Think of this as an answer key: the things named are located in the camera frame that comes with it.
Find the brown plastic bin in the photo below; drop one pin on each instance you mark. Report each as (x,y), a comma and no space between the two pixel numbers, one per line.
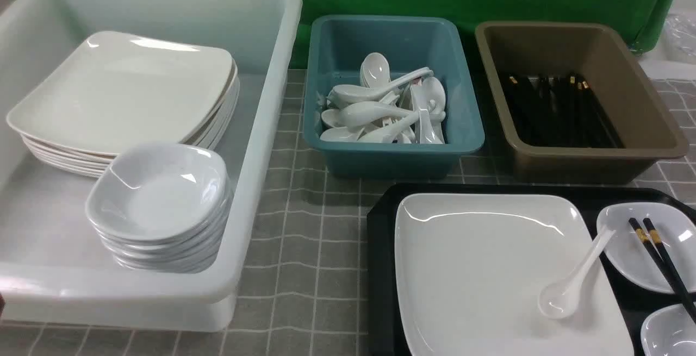
(648,130)

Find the large white plastic tub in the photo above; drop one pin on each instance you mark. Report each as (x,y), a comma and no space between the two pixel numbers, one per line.
(55,270)

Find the white ceramic soup spoon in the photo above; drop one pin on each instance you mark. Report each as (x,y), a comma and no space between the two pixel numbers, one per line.
(561,299)

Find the stack of white square plates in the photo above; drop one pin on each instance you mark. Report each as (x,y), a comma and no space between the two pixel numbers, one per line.
(118,90)

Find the black serving tray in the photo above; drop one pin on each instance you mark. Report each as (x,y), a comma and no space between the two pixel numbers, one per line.
(385,330)

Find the teal plastic bin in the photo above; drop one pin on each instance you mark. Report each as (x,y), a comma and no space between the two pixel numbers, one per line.
(338,46)

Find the white shallow bowl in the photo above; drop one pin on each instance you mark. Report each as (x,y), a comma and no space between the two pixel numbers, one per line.
(631,259)
(668,331)

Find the black chopstick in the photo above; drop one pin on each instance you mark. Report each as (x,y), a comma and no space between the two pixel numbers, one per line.
(671,266)
(658,261)

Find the stack of white bowls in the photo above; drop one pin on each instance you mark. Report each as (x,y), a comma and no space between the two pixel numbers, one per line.
(162,207)

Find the large white square plate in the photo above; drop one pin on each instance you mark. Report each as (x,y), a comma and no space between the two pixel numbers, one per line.
(470,266)

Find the pile of black chopsticks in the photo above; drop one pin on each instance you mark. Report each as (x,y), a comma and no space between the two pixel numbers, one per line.
(561,111)

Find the pile of white spoons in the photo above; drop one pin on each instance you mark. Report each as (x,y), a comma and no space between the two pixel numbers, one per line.
(409,109)

